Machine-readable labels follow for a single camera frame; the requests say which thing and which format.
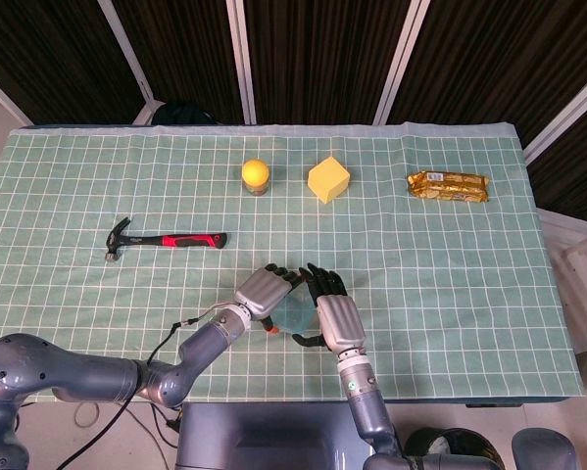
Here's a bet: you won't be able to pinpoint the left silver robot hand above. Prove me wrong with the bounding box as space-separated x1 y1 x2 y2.
232 262 308 337

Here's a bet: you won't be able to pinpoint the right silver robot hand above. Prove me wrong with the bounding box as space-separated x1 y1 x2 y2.
291 262 368 356

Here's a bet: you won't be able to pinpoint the clear blue plastic container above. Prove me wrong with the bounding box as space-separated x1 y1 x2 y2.
270 287 321 337

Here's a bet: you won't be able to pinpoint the green checked tablecloth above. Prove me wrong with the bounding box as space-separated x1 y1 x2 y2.
0 120 587 405

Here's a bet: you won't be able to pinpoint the yellow ball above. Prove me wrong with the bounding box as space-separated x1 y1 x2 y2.
241 159 271 187

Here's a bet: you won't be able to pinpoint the black and red claw hammer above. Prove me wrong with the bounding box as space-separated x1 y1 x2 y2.
104 216 228 263

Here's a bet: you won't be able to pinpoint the yellow foam cube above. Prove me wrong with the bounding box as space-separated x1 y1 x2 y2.
307 155 352 203

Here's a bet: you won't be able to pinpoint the dark blue robot torso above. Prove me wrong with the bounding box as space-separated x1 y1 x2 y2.
174 401 387 470

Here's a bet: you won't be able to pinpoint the black waste bin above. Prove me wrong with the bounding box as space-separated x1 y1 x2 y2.
404 427 503 470

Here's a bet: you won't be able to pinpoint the gold foil biscuit packet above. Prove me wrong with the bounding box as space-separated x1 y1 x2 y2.
405 169 493 203

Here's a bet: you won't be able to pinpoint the black rounded chair back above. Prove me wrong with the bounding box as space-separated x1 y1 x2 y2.
151 101 220 126

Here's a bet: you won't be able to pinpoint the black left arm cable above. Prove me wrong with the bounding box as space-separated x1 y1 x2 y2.
67 303 235 470

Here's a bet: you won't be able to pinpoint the black floor cables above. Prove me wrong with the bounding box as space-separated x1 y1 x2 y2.
125 401 182 442

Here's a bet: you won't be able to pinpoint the white partition frame post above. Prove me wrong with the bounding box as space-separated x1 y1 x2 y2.
0 66 34 127
521 63 587 165
373 0 431 124
225 0 258 124
96 0 160 126

